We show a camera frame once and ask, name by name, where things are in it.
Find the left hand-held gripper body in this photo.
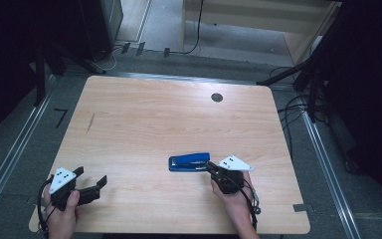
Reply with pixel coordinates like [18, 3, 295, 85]
[48, 166, 101, 212]

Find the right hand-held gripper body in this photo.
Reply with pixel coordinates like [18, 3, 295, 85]
[210, 154, 255, 195]

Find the blue stapler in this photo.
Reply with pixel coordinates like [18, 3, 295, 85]
[168, 151, 212, 173]

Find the person's right hand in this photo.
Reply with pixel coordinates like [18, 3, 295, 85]
[210, 170, 257, 217]

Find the person's left hand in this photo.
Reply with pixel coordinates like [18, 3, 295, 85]
[42, 184, 82, 239]

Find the black metal stand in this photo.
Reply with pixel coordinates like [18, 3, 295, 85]
[34, 39, 107, 108]
[256, 0, 350, 123]

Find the dark cabinet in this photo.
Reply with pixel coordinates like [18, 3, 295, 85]
[79, 0, 124, 63]

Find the light wooden shelf unit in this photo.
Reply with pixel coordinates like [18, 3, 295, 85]
[180, 0, 343, 67]

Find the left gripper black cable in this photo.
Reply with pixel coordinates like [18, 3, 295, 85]
[36, 176, 56, 234]

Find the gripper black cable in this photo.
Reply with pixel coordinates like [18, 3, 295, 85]
[36, 176, 56, 234]
[227, 174, 263, 231]

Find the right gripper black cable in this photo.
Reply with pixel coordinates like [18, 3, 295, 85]
[227, 174, 263, 231]

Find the metal floor rail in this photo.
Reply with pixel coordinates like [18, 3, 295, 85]
[105, 71, 294, 90]
[0, 74, 57, 230]
[298, 105, 363, 239]

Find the bundle of black floor cables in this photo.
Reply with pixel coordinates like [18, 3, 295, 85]
[269, 65, 329, 161]

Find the white floor cable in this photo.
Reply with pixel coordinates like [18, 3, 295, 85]
[99, 45, 127, 73]

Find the black hanging power cable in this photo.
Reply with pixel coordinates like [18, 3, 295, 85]
[168, 0, 205, 56]

